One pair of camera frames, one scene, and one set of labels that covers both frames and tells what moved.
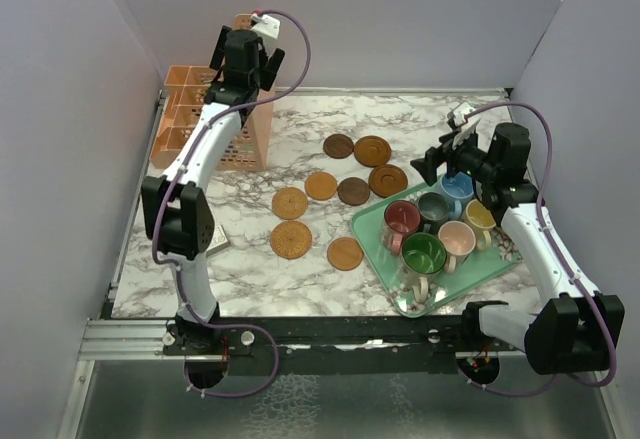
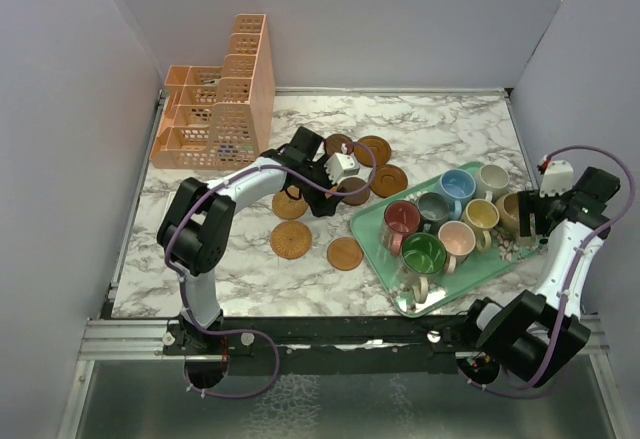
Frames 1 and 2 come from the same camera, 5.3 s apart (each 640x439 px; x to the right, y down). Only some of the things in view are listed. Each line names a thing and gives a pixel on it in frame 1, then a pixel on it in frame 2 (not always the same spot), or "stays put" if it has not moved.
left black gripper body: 262,58 → 313,195
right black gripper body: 465,158 → 543,207
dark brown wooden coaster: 338,146 stays put
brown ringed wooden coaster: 372,151 stays put
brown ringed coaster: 387,180 stays put
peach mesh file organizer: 185,88 stays put
